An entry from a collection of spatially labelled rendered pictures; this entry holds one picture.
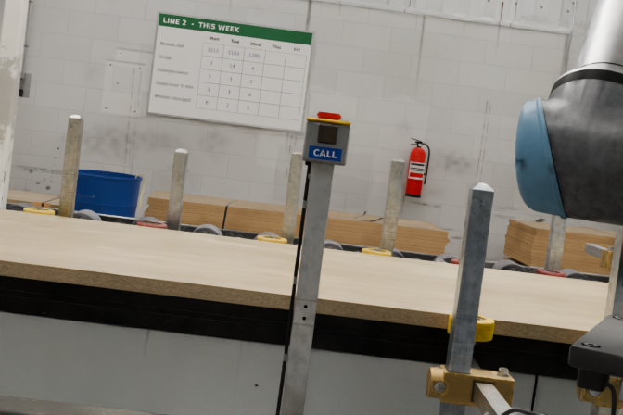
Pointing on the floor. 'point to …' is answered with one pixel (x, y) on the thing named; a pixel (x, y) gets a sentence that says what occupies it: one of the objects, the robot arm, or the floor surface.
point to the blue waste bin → (108, 193)
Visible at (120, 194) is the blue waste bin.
